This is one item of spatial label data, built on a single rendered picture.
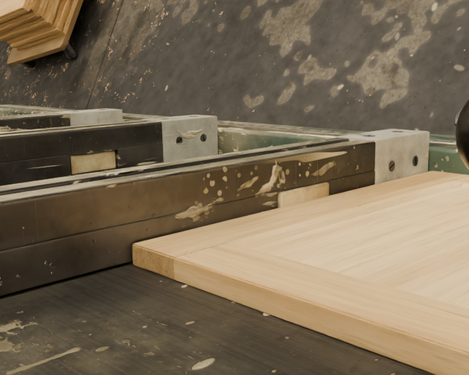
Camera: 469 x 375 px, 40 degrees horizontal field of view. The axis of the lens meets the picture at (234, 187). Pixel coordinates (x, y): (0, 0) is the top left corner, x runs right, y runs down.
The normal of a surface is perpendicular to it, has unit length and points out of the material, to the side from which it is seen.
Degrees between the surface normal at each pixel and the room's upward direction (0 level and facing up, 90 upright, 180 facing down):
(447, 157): 31
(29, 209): 90
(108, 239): 90
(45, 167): 90
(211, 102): 0
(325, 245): 59
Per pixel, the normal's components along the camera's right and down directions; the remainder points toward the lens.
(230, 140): -0.72, 0.14
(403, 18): -0.63, -0.38
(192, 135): 0.69, 0.13
